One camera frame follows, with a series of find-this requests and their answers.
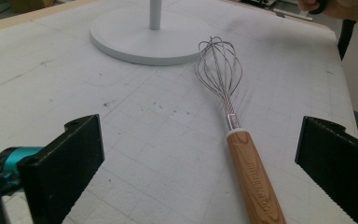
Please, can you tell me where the white round stand with pole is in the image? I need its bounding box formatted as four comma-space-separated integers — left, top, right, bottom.
89, 0, 213, 66

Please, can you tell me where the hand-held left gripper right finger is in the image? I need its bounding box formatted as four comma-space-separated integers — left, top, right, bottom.
294, 116, 358, 224

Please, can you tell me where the white grid mat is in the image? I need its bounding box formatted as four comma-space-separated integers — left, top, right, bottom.
0, 0, 358, 224

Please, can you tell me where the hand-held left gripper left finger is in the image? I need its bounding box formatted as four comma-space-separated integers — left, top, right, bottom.
18, 114, 105, 224

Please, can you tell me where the wire whisk with wooden handle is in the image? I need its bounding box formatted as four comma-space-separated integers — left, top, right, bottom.
194, 35, 288, 224

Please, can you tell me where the brown cardboard box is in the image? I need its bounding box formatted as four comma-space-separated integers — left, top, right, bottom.
7, 0, 56, 14

